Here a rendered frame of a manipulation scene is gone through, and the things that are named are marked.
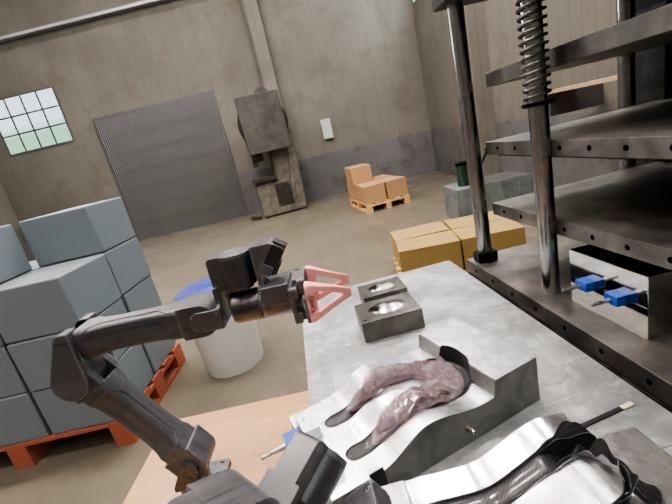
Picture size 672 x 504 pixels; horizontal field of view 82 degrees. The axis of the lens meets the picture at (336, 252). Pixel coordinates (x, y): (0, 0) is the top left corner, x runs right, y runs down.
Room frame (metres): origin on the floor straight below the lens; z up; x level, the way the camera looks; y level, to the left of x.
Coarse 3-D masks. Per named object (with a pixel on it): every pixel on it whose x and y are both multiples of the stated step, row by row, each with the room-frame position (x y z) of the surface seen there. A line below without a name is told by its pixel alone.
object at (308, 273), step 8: (296, 272) 0.65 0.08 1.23; (304, 272) 0.64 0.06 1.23; (312, 272) 0.66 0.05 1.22; (320, 272) 0.66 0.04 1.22; (328, 272) 0.66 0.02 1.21; (336, 272) 0.66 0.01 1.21; (296, 280) 0.61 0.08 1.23; (304, 280) 0.62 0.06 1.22; (312, 280) 0.66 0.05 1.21; (344, 280) 0.66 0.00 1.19; (320, 296) 0.66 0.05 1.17
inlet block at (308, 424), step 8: (304, 416) 0.72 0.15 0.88; (312, 416) 0.71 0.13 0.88; (304, 424) 0.69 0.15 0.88; (312, 424) 0.68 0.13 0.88; (288, 432) 0.69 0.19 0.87; (312, 432) 0.67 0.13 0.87; (320, 432) 0.68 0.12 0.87; (288, 440) 0.67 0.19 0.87; (280, 448) 0.66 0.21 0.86; (264, 456) 0.65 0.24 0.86
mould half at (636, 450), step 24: (528, 432) 0.49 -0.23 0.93; (552, 432) 0.48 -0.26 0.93; (624, 432) 0.51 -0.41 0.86; (504, 456) 0.48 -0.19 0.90; (528, 456) 0.46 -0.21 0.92; (624, 456) 0.47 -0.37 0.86; (648, 456) 0.46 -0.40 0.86; (408, 480) 0.50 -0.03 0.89; (432, 480) 0.49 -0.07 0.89; (456, 480) 0.48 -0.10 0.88; (480, 480) 0.47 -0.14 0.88; (552, 480) 0.41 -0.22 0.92; (576, 480) 0.40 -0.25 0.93; (600, 480) 0.38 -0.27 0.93; (648, 480) 0.43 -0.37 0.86
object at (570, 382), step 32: (352, 288) 1.58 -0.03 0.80; (416, 288) 1.42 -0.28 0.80; (448, 288) 1.35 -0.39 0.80; (480, 288) 1.29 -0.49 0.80; (320, 320) 1.34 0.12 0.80; (352, 320) 1.28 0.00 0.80; (480, 320) 1.07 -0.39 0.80; (512, 320) 1.03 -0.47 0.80; (320, 352) 1.11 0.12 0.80; (352, 352) 1.06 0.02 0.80; (384, 352) 1.02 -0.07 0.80; (544, 352) 0.85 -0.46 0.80; (576, 352) 0.82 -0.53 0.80; (320, 384) 0.94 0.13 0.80; (544, 384) 0.74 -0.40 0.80; (576, 384) 0.71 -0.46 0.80; (608, 384) 0.69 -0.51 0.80; (512, 416) 0.67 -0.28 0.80; (576, 416) 0.63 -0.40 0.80; (640, 416) 0.59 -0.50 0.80; (480, 448) 0.61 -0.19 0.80
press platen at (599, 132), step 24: (576, 120) 1.55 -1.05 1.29; (600, 120) 1.35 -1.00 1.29; (624, 120) 1.19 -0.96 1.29; (648, 120) 1.07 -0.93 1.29; (504, 144) 1.41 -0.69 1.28; (528, 144) 1.27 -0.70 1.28; (552, 144) 1.15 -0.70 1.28; (576, 144) 1.05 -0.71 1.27; (600, 144) 0.96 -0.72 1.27; (624, 144) 0.89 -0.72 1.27; (648, 144) 0.83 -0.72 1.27
